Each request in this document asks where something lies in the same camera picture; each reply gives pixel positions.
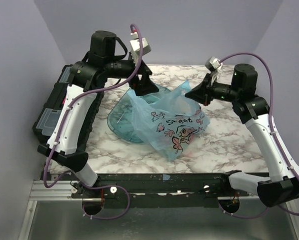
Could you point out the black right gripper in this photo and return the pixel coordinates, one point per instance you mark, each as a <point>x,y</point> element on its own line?
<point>202,92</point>

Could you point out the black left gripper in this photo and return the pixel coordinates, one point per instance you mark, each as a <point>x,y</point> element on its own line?
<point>145,85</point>

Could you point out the teal transparent plastic tray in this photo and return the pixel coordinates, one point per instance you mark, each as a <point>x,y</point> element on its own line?
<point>119,119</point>

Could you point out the light blue plastic bag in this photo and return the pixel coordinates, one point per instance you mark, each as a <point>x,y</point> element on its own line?
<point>170,122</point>

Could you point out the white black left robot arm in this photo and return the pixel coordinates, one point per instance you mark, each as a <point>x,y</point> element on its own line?
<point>108,65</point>

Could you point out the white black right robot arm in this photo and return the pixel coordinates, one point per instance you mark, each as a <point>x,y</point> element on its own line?
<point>282,184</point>

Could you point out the black plastic toolbox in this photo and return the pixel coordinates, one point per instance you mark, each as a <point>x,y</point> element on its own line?
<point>47,120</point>

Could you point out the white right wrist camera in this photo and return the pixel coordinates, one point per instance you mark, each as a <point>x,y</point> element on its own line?
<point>213,64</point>

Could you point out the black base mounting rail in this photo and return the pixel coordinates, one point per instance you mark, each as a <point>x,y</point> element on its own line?
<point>153,190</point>

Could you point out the aluminium extrusion rail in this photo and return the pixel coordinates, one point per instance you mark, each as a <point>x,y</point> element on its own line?
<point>61,191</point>

